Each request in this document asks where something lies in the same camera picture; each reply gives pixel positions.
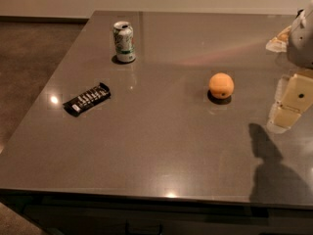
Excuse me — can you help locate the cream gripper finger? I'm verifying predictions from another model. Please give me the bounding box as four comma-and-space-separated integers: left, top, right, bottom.
266, 103, 301, 134
275, 75, 290, 102

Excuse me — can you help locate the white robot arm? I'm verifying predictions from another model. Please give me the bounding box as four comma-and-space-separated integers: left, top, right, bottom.
266, 1, 313, 133

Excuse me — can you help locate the crumpled white wrapper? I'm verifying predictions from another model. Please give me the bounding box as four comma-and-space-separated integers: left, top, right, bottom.
265, 25, 291, 53

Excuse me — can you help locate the orange fruit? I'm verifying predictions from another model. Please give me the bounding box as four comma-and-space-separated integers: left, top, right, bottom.
208, 72, 235, 99

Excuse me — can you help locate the green white soda can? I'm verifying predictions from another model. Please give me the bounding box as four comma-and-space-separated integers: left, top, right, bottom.
112, 21, 136, 63

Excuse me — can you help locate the black snack bar wrapper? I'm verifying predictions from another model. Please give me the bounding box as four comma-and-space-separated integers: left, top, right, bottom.
63, 82, 111, 118

